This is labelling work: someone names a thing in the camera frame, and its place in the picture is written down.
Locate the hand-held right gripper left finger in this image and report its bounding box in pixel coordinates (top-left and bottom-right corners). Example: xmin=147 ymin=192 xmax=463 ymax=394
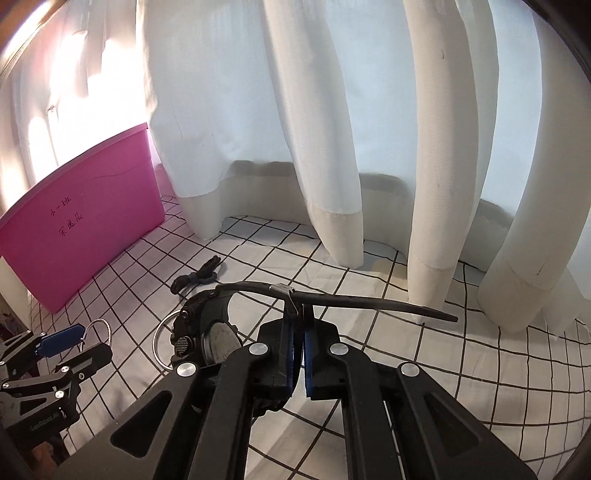
xmin=51 ymin=318 xmax=302 ymax=480

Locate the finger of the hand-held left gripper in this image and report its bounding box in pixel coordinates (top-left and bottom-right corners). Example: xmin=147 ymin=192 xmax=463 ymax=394
xmin=0 ymin=344 xmax=114 ymax=403
xmin=0 ymin=323 xmax=87 ymax=366

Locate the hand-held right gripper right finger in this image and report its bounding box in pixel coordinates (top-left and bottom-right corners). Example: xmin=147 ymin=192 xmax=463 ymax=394
xmin=302 ymin=320 xmax=541 ymax=480

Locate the small silver bangle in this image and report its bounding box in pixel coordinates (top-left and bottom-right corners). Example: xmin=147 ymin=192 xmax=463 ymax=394
xmin=79 ymin=320 xmax=113 ymax=358

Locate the black wrist watch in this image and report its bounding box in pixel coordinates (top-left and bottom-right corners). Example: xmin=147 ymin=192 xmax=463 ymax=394
xmin=168 ymin=282 xmax=459 ymax=370

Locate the pink plastic storage box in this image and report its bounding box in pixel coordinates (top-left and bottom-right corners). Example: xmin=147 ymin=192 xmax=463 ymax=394
xmin=0 ymin=122 xmax=166 ymax=313

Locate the large silver bangle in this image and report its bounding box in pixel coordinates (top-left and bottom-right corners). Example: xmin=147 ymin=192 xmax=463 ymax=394
xmin=154 ymin=310 xmax=185 ymax=370

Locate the black checkered white tablecloth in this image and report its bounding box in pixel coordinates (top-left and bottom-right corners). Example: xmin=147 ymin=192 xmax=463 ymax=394
xmin=28 ymin=194 xmax=591 ymax=480

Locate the white curtain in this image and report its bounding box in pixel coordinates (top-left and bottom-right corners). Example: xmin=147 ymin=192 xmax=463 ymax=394
xmin=0 ymin=0 xmax=591 ymax=335

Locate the black bow hair tie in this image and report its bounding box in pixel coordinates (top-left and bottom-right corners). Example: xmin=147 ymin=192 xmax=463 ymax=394
xmin=170 ymin=256 xmax=223 ymax=295

